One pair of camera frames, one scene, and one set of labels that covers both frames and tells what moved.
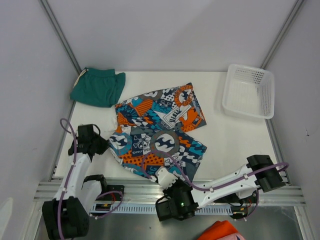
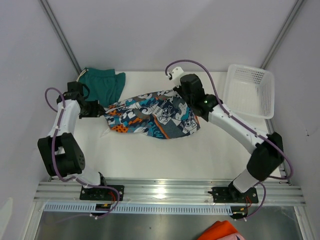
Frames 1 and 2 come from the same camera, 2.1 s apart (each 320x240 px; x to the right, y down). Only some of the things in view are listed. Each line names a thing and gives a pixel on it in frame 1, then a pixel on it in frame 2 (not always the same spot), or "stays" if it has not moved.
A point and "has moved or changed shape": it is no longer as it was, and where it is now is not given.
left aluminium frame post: [47, 8] stays
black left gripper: [100, 144] → [96, 110]
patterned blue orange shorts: [149, 135] has moved or changed shape
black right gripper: [175, 186] → [182, 92]
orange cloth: [218, 230] stays
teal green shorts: [99, 87] stays
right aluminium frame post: [282, 34] stays
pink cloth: [233, 236] stays
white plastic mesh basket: [249, 90] stays
